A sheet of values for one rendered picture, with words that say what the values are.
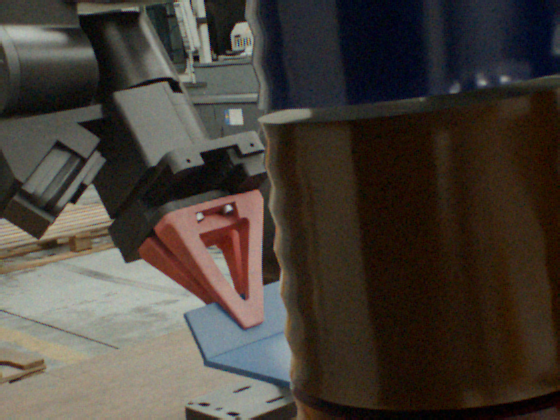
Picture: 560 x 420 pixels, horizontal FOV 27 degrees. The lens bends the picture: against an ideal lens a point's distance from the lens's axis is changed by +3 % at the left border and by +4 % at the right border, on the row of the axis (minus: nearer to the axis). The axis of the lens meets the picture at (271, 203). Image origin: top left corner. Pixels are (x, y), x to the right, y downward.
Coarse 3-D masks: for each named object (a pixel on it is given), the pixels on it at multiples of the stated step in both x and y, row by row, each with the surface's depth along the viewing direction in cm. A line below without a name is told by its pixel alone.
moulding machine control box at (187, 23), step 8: (176, 8) 920; (184, 8) 911; (184, 16) 911; (192, 16) 914; (184, 24) 914; (192, 24) 915; (184, 32) 919; (192, 32) 915; (184, 40) 925; (192, 40) 915; (192, 48) 916
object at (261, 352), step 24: (264, 288) 68; (192, 312) 65; (216, 312) 66; (264, 312) 67; (192, 336) 65; (216, 336) 65; (240, 336) 66; (264, 336) 66; (216, 360) 64; (240, 360) 63; (264, 360) 62; (288, 360) 62; (288, 384) 58
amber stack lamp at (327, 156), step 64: (320, 128) 13; (384, 128) 13; (448, 128) 13; (512, 128) 13; (320, 192) 13; (384, 192) 13; (448, 192) 13; (512, 192) 13; (320, 256) 13; (384, 256) 13; (448, 256) 13; (512, 256) 13; (320, 320) 14; (384, 320) 13; (448, 320) 13; (512, 320) 13; (320, 384) 14; (384, 384) 13; (448, 384) 13; (512, 384) 13
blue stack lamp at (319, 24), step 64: (256, 0) 14; (320, 0) 13; (384, 0) 12; (448, 0) 12; (512, 0) 13; (256, 64) 14; (320, 64) 13; (384, 64) 13; (448, 64) 13; (512, 64) 13
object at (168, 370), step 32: (128, 352) 102; (160, 352) 101; (192, 352) 99; (32, 384) 97; (64, 384) 95; (96, 384) 94; (128, 384) 93; (160, 384) 92; (192, 384) 90; (224, 384) 89; (0, 416) 90; (32, 416) 88; (64, 416) 87; (96, 416) 86; (128, 416) 85; (160, 416) 84
